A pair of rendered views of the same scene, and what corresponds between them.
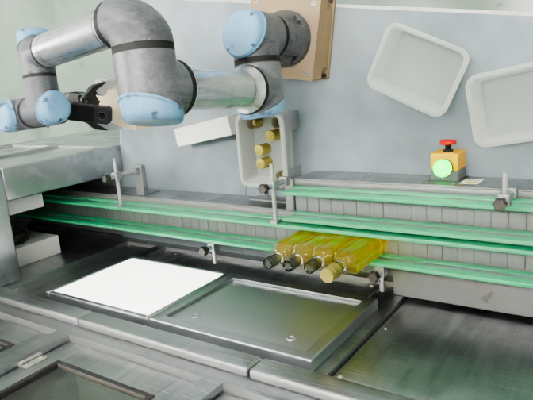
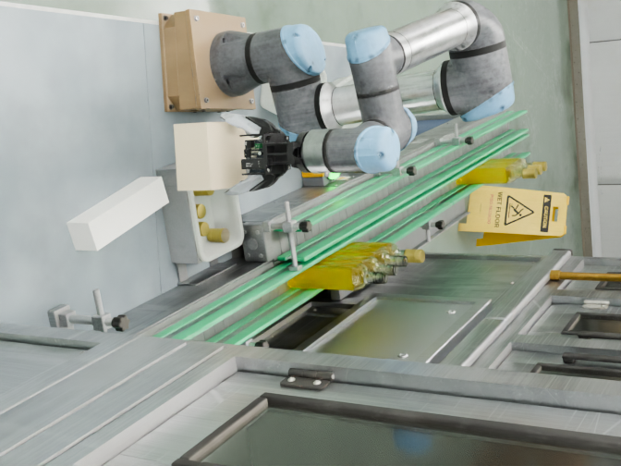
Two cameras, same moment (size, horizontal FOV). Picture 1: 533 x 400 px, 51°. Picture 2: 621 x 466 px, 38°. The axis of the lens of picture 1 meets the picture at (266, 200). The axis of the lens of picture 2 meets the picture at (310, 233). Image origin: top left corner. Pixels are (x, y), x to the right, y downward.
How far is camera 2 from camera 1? 2.60 m
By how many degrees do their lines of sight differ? 90
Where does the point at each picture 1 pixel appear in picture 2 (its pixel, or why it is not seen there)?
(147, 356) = not seen: hidden behind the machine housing
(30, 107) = (406, 127)
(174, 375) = (498, 364)
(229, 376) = (506, 333)
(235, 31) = (310, 46)
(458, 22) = not seen: hidden behind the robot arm
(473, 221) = (364, 203)
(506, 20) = not seen: hidden behind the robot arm
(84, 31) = (460, 30)
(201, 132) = (129, 214)
